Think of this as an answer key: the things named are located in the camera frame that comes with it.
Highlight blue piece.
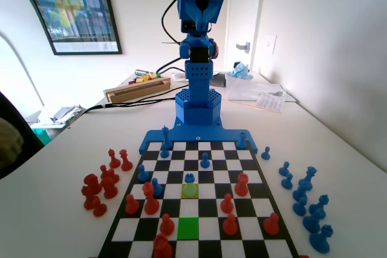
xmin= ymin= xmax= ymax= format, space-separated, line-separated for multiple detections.
xmin=161 ymin=124 xmax=172 ymax=151

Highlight red chess rook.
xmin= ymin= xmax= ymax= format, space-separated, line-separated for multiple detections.
xmin=100 ymin=176 xmax=119 ymax=200
xmin=234 ymin=172 xmax=250 ymax=198

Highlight blue chess queen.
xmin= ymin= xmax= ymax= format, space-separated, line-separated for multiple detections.
xmin=298 ymin=166 xmax=318 ymax=192

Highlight red chess knight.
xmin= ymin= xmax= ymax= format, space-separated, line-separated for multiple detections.
xmin=81 ymin=173 xmax=103 ymax=197

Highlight white door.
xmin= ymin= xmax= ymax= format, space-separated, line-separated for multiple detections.
xmin=228 ymin=0 xmax=267 ymax=73

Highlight blue plush toy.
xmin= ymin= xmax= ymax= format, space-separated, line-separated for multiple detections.
xmin=226 ymin=60 xmax=254 ymax=80

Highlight white paper sheets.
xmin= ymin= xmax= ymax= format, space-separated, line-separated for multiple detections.
xmin=171 ymin=71 xmax=190 ymax=83

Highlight dark grey pouch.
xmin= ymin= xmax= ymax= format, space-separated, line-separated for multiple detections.
xmin=209 ymin=71 xmax=228 ymax=88

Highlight stack of white papers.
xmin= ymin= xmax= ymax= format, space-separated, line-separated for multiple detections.
xmin=225 ymin=75 xmax=287 ymax=102

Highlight long wooden box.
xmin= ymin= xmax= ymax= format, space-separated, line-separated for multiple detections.
xmin=103 ymin=77 xmax=172 ymax=104

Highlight framed map poster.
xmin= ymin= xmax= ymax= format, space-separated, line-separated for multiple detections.
xmin=0 ymin=0 xmax=123 ymax=56

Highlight printed paper sheet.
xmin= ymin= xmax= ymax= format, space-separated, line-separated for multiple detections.
xmin=256 ymin=92 xmax=287 ymax=114

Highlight crumpled paper pile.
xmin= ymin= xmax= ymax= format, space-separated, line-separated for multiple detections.
xmin=50 ymin=104 xmax=86 ymax=125

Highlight white arched panel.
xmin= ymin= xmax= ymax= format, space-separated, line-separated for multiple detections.
xmin=0 ymin=0 xmax=57 ymax=114

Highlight green bin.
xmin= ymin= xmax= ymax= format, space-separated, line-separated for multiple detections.
xmin=31 ymin=127 xmax=51 ymax=146

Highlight black and white chessboard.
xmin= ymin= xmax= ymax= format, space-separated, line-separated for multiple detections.
xmin=96 ymin=140 xmax=300 ymax=258

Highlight black chair back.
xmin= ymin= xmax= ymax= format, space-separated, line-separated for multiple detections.
xmin=0 ymin=91 xmax=45 ymax=180

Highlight pale blurred person limb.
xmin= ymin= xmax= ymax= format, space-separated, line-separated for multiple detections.
xmin=0 ymin=117 xmax=25 ymax=169

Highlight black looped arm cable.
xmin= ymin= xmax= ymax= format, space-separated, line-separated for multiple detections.
xmin=161 ymin=0 xmax=185 ymax=48

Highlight metal door handle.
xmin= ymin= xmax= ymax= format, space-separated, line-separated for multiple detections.
xmin=235 ymin=41 xmax=252 ymax=54

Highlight white wall switch plate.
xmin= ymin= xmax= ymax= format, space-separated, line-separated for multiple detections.
xmin=264 ymin=33 xmax=278 ymax=56

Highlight black curved cable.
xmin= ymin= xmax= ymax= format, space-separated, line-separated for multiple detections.
xmin=155 ymin=57 xmax=186 ymax=75

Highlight black power cable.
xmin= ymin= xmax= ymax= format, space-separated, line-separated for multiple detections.
xmin=80 ymin=87 xmax=190 ymax=116

